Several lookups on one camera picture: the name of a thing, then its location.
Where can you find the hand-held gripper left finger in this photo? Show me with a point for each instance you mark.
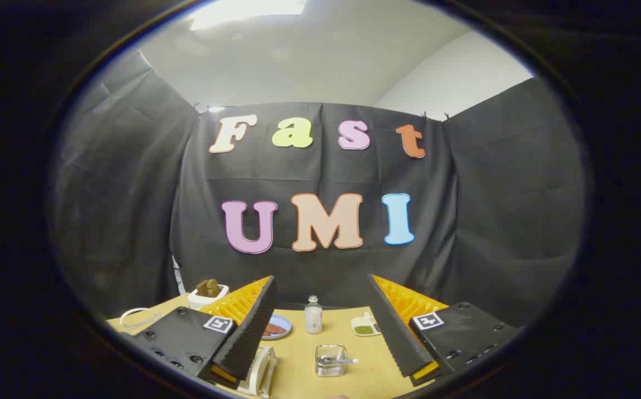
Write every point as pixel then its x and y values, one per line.
pixel 245 338

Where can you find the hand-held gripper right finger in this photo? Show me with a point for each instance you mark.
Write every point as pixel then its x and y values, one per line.
pixel 395 332

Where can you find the white dish rack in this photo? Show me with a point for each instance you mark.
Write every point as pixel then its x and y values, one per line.
pixel 263 370

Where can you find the metal spoon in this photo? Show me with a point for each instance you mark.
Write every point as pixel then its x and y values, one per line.
pixel 338 361

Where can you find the small white dish green sauce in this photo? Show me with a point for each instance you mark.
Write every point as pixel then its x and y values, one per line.
pixel 364 328

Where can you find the blue plate with food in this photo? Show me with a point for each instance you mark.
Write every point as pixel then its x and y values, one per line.
pixel 283 322

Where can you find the white toaster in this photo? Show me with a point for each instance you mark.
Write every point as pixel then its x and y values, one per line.
pixel 203 301

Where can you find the brown bread slice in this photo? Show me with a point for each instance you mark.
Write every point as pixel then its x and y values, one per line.
pixel 208 288

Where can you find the clear bottle with white cap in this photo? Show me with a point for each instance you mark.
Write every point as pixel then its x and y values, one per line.
pixel 313 318

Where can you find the black backdrop cloth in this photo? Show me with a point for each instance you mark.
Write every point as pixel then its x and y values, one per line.
pixel 320 177

